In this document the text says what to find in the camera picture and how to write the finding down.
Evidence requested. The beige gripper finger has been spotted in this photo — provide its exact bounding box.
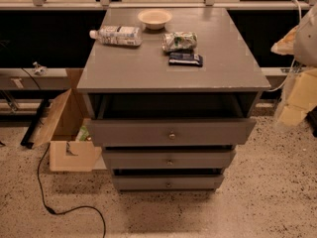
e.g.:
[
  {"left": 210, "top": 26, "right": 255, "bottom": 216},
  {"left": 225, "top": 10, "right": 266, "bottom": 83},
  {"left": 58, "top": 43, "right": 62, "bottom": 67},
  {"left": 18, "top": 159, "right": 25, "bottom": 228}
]
[{"left": 277, "top": 105, "right": 307, "bottom": 126}]

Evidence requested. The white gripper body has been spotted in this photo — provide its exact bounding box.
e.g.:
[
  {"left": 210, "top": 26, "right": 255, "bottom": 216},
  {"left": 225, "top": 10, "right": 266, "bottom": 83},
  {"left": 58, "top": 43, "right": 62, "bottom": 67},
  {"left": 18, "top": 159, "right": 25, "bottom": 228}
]
[{"left": 286, "top": 67, "right": 317, "bottom": 113}]

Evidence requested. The grey top drawer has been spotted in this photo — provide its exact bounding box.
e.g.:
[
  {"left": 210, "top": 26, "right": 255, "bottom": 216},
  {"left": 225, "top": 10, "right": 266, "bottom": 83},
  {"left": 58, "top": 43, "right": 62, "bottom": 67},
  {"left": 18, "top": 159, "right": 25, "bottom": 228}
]
[{"left": 86, "top": 118, "right": 256, "bottom": 147}]

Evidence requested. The grey drawer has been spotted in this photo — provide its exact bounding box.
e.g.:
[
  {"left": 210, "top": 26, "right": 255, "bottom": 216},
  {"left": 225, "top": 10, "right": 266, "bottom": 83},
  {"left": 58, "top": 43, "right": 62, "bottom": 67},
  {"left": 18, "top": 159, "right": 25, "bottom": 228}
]
[
  {"left": 112, "top": 175, "right": 224, "bottom": 190},
  {"left": 86, "top": 118, "right": 256, "bottom": 147},
  {"left": 103, "top": 149, "right": 236, "bottom": 170}
]

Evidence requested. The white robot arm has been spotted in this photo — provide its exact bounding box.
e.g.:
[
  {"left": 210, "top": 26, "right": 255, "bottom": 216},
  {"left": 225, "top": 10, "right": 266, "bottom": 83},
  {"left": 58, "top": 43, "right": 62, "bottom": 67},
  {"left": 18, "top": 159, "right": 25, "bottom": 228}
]
[{"left": 270, "top": 4, "right": 317, "bottom": 128}]

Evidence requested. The grey drawer cabinet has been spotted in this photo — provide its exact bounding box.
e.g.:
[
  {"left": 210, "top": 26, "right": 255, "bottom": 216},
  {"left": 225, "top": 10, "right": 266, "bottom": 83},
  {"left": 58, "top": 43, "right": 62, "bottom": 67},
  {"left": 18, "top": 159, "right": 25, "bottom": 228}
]
[{"left": 77, "top": 7, "right": 270, "bottom": 177}]

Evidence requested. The grey middle drawer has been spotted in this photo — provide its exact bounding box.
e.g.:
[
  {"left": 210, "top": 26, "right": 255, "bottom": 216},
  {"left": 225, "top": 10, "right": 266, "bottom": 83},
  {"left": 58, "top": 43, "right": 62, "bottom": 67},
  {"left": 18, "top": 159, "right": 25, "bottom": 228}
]
[{"left": 103, "top": 149, "right": 236, "bottom": 170}]

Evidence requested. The grey bottom drawer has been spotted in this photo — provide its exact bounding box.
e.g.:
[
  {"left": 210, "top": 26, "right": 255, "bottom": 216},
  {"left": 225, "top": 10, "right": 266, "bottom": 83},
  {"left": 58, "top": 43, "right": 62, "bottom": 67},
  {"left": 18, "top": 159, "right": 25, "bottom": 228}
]
[{"left": 112, "top": 175, "right": 224, "bottom": 190}]

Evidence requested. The open cardboard box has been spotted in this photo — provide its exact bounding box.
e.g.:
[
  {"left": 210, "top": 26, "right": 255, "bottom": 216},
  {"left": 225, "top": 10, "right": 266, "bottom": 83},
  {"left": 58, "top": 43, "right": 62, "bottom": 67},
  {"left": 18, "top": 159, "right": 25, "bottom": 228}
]
[{"left": 33, "top": 69, "right": 101, "bottom": 172}]

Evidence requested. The dark blue snack packet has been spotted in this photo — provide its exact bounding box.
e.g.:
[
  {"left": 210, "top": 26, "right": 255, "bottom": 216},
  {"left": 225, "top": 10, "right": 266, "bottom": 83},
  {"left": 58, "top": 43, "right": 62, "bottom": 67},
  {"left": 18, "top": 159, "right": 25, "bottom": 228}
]
[{"left": 168, "top": 53, "right": 203, "bottom": 67}]

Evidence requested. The green white snack bag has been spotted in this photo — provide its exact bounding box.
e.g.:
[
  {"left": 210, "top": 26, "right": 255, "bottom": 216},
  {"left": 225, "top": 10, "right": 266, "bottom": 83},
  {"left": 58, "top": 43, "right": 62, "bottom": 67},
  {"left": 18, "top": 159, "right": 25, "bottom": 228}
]
[{"left": 162, "top": 32, "right": 197, "bottom": 53}]

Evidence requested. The white bowl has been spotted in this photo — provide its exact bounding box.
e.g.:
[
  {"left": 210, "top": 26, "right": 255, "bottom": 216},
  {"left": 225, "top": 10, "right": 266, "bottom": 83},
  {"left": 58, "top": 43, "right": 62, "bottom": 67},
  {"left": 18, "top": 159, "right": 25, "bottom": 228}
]
[{"left": 138, "top": 9, "right": 172, "bottom": 30}]

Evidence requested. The clear plastic water bottle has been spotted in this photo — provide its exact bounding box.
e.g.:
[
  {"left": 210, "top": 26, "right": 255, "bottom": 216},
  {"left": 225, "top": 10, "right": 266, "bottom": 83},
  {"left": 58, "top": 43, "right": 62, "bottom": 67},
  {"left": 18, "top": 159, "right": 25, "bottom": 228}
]
[{"left": 89, "top": 26, "right": 143, "bottom": 47}]

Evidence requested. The green item in box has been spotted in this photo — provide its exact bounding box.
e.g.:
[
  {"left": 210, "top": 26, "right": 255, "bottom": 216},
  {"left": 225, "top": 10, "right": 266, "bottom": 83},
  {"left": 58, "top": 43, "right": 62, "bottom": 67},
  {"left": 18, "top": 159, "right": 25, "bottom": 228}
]
[{"left": 75, "top": 125, "right": 91, "bottom": 141}]

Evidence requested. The small crumpled plastic object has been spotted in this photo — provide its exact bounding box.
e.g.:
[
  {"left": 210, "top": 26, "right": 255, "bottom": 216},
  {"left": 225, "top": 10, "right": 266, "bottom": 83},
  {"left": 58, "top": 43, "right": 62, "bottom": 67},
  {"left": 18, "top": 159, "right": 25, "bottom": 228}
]
[{"left": 33, "top": 61, "right": 48, "bottom": 76}]

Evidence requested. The white hanging cable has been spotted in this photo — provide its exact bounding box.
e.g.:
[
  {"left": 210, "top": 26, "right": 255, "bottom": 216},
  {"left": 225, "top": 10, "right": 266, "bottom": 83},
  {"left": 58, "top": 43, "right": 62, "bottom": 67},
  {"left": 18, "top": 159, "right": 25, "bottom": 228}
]
[{"left": 265, "top": 0, "right": 303, "bottom": 93}]

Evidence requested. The black floor cable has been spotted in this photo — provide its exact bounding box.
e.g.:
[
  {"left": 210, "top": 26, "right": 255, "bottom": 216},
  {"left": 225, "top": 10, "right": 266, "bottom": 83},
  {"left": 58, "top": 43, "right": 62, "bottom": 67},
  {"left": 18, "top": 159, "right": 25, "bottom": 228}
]
[{"left": 0, "top": 66, "right": 107, "bottom": 238}]

